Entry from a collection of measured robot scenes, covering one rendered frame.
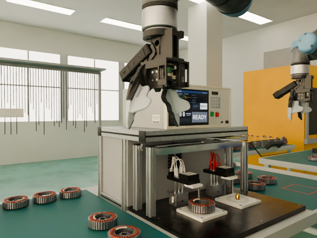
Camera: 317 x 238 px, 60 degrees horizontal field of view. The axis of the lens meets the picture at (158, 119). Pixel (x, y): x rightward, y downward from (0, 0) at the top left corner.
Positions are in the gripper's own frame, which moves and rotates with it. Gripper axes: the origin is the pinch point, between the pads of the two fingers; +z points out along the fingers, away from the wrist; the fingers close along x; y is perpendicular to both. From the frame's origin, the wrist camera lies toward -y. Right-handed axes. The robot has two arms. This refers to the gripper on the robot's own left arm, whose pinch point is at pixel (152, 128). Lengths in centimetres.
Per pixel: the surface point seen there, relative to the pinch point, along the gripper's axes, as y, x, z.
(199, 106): -35, 67, -7
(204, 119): -35, 70, 0
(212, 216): -17, 50, 37
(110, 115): -613, 433, 3
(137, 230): -27.6, 19.7, 36.6
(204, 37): -256, 389, -146
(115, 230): -34, 15, 37
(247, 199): -17, 79, 37
